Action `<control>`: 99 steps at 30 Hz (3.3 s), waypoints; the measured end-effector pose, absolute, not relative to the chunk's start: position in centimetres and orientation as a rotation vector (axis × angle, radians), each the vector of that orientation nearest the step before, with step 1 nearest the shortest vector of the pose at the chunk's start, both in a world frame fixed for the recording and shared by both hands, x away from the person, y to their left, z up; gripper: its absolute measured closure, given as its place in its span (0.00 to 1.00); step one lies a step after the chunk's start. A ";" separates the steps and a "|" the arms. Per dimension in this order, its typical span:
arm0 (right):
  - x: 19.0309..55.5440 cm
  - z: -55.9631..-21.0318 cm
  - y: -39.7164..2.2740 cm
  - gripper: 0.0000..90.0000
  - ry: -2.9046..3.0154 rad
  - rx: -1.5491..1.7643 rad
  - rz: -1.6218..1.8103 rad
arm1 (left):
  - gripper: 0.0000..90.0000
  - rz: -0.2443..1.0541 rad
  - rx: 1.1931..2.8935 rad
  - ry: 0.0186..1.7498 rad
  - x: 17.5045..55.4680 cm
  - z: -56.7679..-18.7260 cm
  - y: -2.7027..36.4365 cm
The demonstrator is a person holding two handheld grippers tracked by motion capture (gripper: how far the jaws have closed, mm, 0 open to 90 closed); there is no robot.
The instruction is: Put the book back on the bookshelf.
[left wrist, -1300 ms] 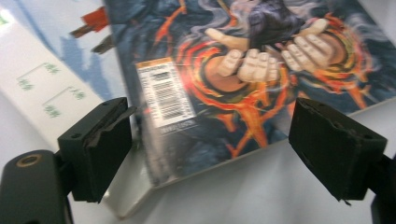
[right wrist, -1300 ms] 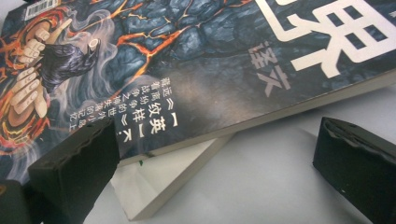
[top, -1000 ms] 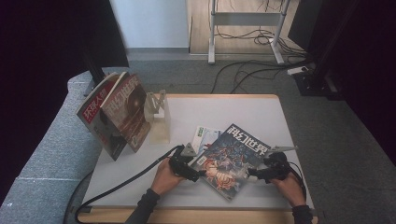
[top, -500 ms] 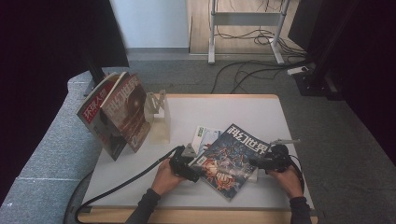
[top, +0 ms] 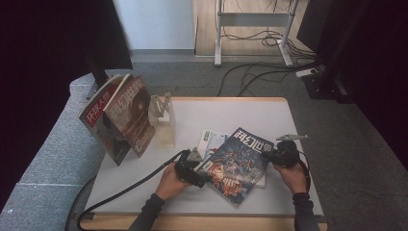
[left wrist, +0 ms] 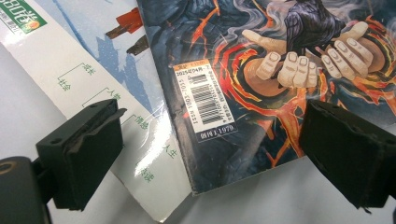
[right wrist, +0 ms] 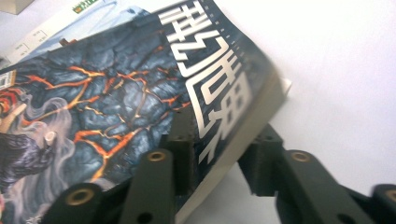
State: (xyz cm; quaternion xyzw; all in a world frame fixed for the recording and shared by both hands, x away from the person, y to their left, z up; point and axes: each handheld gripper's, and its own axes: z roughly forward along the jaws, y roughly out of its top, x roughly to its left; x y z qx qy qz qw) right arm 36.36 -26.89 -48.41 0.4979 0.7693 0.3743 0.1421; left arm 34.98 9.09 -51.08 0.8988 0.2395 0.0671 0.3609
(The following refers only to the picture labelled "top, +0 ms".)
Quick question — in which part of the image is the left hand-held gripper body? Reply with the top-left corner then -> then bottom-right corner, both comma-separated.
173,147 -> 204,181

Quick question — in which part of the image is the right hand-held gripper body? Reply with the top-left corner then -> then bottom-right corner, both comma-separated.
272,134 -> 308,167

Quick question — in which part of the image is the dark blue cover magazine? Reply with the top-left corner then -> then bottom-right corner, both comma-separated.
195,127 -> 276,208

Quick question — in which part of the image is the wooden expandable book rack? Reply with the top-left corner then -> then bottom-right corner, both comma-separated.
147,91 -> 177,150

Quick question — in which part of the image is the thick white spine magazine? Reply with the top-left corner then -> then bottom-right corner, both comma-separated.
195,129 -> 268,190

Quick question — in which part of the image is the red-brown cover magazine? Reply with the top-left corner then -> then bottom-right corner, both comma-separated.
103,75 -> 157,159

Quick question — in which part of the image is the red portrait cover magazine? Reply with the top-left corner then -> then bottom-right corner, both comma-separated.
77,74 -> 133,167

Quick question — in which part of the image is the person's left hand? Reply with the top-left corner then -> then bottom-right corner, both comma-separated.
154,163 -> 191,202

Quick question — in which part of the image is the person's right hand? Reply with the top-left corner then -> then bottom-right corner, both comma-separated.
273,162 -> 309,195

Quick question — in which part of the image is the black stand base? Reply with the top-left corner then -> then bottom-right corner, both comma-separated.
302,73 -> 354,104

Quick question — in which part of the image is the white power strip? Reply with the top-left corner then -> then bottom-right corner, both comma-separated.
295,67 -> 319,79

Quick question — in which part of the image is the black curtain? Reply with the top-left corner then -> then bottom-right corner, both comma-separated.
0,0 -> 134,213
296,0 -> 408,171

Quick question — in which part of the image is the grey fabric sofa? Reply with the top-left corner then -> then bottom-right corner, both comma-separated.
0,68 -> 136,231

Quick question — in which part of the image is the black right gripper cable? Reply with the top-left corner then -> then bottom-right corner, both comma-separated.
297,150 -> 313,193

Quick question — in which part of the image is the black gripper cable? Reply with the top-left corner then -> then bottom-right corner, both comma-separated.
297,150 -> 313,193
76,149 -> 191,231

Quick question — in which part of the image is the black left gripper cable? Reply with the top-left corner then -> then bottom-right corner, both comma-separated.
76,149 -> 191,231

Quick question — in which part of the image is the bundle of black floor cables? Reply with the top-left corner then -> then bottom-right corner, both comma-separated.
216,27 -> 321,97

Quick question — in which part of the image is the black stand post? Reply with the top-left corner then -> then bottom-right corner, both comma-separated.
85,47 -> 110,99

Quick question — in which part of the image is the white metal desk frame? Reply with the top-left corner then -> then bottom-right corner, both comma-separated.
214,0 -> 301,67

